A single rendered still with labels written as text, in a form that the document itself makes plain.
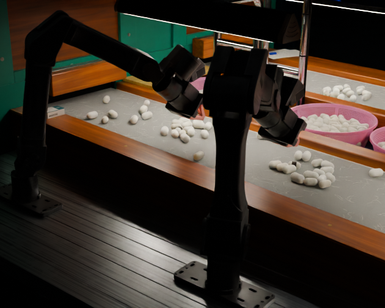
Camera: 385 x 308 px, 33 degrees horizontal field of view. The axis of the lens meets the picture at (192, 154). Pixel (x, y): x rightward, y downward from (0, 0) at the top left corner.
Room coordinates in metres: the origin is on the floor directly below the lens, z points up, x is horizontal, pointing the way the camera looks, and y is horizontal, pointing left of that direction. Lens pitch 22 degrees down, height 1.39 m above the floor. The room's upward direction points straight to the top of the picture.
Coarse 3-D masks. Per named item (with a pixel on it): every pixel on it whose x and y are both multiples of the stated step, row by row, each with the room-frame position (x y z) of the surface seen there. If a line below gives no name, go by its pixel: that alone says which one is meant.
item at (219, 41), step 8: (216, 0) 1.94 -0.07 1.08; (224, 0) 1.73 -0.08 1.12; (232, 0) 1.75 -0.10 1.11; (240, 0) 1.76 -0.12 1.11; (248, 0) 1.80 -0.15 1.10; (256, 0) 1.83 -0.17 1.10; (216, 32) 1.94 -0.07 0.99; (216, 40) 1.94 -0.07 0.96; (224, 40) 1.92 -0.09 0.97; (232, 40) 1.91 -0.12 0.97; (256, 40) 1.84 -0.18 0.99; (240, 48) 1.88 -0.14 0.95; (248, 48) 1.86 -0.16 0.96
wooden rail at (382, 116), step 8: (312, 96) 2.03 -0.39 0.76; (320, 96) 2.03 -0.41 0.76; (344, 104) 1.94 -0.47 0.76; (352, 104) 1.94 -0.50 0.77; (360, 104) 1.94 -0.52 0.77; (312, 112) 2.01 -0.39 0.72; (376, 112) 1.86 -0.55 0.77; (384, 112) 1.87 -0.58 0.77; (384, 120) 1.83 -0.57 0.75; (376, 128) 1.85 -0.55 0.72
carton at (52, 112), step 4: (48, 108) 1.82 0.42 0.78; (52, 108) 1.82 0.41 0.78; (56, 108) 1.82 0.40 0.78; (60, 108) 1.82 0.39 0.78; (48, 112) 1.79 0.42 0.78; (52, 112) 1.80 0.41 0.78; (56, 112) 1.81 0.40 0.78; (60, 112) 1.82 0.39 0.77; (64, 112) 1.83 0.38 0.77; (48, 116) 1.79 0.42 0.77; (52, 116) 1.80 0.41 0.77; (56, 116) 1.81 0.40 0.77
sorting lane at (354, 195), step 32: (96, 96) 2.09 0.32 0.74; (128, 96) 2.10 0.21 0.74; (128, 128) 1.78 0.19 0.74; (160, 128) 1.78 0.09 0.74; (192, 160) 1.54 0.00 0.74; (256, 160) 1.55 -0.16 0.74; (288, 160) 1.55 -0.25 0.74; (288, 192) 1.35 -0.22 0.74; (320, 192) 1.36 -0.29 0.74; (352, 192) 1.36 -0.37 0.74; (384, 192) 1.36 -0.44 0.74; (384, 224) 1.20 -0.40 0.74
